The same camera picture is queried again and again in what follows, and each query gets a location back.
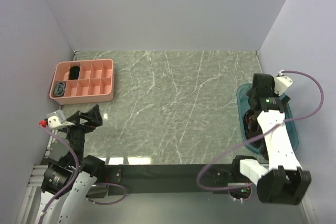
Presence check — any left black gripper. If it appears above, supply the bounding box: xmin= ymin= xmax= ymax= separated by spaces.
xmin=61 ymin=103 xmax=102 ymax=164

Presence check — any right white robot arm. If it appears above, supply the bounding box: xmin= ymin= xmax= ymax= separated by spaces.
xmin=231 ymin=73 xmax=311 ymax=205

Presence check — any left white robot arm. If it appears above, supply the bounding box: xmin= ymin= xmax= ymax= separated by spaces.
xmin=35 ymin=105 xmax=106 ymax=223

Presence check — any teal transparent plastic bin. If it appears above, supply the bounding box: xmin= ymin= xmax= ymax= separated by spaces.
xmin=236 ymin=82 xmax=300 ymax=156

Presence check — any dark red patterned tie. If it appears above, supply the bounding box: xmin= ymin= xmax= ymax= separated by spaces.
xmin=243 ymin=109 xmax=267 ymax=156

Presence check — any pink compartment organizer tray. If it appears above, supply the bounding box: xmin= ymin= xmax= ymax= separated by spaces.
xmin=49 ymin=59 xmax=114 ymax=105

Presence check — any grey patterned rolled tie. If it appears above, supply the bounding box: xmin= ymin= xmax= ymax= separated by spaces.
xmin=53 ymin=82 xmax=66 ymax=97

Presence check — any black rolled tie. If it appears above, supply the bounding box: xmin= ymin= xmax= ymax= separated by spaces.
xmin=68 ymin=66 xmax=80 ymax=80

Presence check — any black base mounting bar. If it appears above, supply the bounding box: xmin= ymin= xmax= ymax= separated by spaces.
xmin=104 ymin=163 xmax=260 ymax=196

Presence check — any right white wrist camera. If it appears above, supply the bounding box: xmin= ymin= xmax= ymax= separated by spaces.
xmin=274 ymin=70 xmax=293 ymax=96

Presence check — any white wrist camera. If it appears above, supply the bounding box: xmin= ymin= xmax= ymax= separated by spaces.
xmin=274 ymin=70 xmax=293 ymax=96
xmin=38 ymin=110 xmax=75 ymax=130

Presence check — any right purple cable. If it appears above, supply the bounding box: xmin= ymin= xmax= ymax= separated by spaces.
xmin=196 ymin=69 xmax=324 ymax=191

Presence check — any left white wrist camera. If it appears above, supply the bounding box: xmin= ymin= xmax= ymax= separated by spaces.
xmin=38 ymin=110 xmax=75 ymax=130

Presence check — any aluminium frame rail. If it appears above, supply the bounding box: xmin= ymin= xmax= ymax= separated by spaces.
xmin=16 ymin=165 xmax=48 ymax=223

